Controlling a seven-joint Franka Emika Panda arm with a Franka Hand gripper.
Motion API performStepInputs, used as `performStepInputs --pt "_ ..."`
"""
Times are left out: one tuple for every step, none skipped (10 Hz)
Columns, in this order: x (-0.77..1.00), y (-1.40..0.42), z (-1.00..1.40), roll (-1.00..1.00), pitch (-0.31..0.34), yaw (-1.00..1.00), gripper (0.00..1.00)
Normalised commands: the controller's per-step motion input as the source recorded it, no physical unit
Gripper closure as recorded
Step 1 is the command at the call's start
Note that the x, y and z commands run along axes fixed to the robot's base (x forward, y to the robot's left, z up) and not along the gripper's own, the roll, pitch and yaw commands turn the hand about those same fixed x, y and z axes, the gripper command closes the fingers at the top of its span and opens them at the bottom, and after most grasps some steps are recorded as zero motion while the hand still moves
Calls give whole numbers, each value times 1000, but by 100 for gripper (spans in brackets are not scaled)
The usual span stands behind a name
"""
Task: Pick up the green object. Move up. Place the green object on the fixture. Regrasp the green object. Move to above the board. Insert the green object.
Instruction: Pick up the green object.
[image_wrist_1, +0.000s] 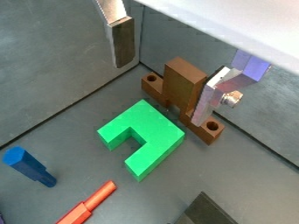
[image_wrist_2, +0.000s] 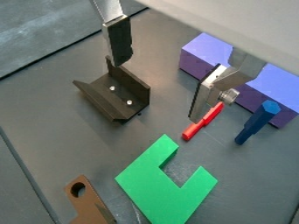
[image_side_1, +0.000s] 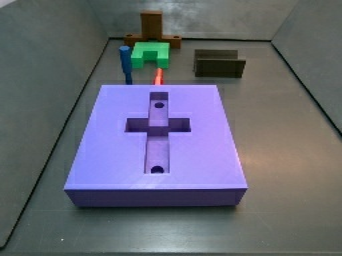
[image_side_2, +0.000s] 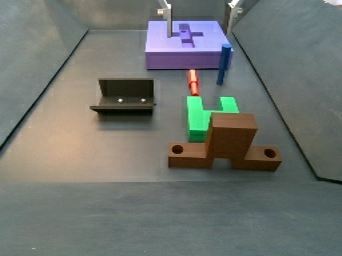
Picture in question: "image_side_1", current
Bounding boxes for green U-shaped block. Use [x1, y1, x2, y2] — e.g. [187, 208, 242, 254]
[131, 42, 170, 69]

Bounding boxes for purple board with cross slot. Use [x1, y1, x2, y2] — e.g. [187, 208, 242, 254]
[64, 85, 247, 207]

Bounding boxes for red cylindrical peg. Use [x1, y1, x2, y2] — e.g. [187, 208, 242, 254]
[154, 68, 163, 85]

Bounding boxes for blue cylindrical peg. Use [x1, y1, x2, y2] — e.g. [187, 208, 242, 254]
[119, 46, 133, 85]

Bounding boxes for brown T-shaped block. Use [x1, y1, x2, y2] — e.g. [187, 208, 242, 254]
[125, 10, 182, 49]

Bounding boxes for dark grey fixture bracket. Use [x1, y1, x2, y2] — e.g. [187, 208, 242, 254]
[194, 49, 246, 78]

